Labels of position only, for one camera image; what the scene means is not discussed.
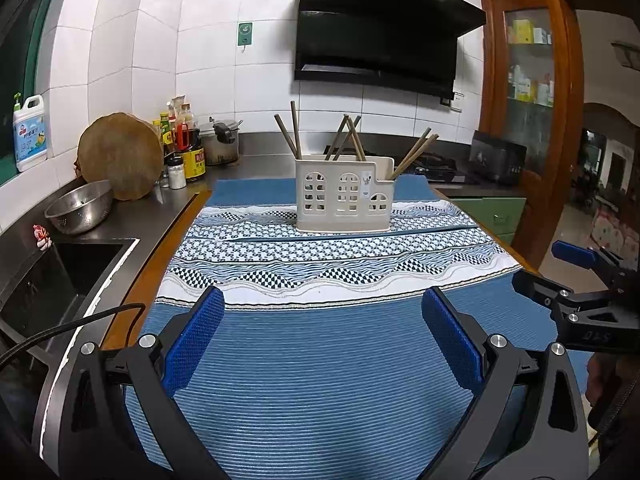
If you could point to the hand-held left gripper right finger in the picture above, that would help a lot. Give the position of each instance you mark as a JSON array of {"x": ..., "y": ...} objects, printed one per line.
[{"x": 450, "y": 340}]

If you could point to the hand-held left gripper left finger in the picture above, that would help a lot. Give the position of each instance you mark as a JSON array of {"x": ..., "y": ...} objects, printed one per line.
[{"x": 200, "y": 332}]

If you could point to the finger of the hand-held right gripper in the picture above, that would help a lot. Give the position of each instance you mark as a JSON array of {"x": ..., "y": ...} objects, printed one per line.
[
  {"x": 535, "y": 287},
  {"x": 575, "y": 252}
]

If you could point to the beige plastic chopstick holder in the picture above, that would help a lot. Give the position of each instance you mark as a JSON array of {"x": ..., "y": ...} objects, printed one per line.
[{"x": 325, "y": 220}]

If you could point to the pink floral fabric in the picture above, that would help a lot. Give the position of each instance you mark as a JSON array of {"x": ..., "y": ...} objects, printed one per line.
[{"x": 615, "y": 235}]

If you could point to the green drawer cabinet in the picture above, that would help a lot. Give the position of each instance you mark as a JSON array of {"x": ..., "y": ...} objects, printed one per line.
[{"x": 490, "y": 215}]

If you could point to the blue white patterned mat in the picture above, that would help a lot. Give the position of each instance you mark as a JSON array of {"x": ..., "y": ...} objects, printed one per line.
[{"x": 300, "y": 385}]

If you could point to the black countertop appliance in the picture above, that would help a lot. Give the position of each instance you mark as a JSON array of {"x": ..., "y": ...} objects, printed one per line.
[{"x": 500, "y": 157}]

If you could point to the black kitchen sink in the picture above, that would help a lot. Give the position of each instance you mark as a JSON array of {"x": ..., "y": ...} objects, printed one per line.
[{"x": 85, "y": 270}]

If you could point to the black gas stove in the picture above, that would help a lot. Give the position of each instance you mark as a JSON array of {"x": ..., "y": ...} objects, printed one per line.
[{"x": 440, "y": 167}]

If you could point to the white shaker jar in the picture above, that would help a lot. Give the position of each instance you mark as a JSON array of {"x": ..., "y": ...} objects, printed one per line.
[{"x": 176, "y": 175}]

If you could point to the wooden glass door cabinet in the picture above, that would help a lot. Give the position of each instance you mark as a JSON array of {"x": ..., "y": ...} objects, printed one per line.
[{"x": 495, "y": 110}]

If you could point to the dark soy sauce bottle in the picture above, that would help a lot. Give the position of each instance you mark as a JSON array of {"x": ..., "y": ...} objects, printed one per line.
[{"x": 192, "y": 162}]

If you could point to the white green box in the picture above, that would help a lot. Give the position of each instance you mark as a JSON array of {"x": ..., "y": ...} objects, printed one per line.
[{"x": 524, "y": 90}]

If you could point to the metal colander bowl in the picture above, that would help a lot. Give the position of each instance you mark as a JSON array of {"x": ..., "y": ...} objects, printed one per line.
[{"x": 75, "y": 210}]

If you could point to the red white scrubber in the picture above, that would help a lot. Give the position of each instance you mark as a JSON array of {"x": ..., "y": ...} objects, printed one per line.
[{"x": 42, "y": 236}]

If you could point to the metal cooking pot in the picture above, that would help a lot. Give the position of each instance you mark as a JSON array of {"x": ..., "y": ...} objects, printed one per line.
[{"x": 222, "y": 145}]

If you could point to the round wooden cutting board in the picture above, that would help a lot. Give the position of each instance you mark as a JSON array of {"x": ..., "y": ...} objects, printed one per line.
[{"x": 120, "y": 160}]

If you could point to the yellow cap sauce bottle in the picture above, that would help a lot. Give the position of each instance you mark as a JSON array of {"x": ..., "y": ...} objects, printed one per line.
[{"x": 166, "y": 135}]

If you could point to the noodle packet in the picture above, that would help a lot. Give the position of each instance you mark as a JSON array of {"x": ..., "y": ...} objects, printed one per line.
[{"x": 180, "y": 110}]

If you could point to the yellow box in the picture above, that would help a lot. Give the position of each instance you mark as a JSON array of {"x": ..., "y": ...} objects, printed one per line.
[{"x": 521, "y": 31}]

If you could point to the white detergent jug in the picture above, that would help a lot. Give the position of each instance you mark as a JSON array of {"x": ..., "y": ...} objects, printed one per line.
[{"x": 32, "y": 135}]

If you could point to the black range hood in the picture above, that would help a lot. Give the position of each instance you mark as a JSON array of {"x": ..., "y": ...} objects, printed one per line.
[{"x": 380, "y": 35}]

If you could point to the green wall hook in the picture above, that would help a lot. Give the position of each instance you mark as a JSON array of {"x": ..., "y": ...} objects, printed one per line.
[{"x": 245, "y": 34}]

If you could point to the green window frame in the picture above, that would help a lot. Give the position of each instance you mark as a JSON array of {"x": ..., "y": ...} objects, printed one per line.
[{"x": 37, "y": 35}]

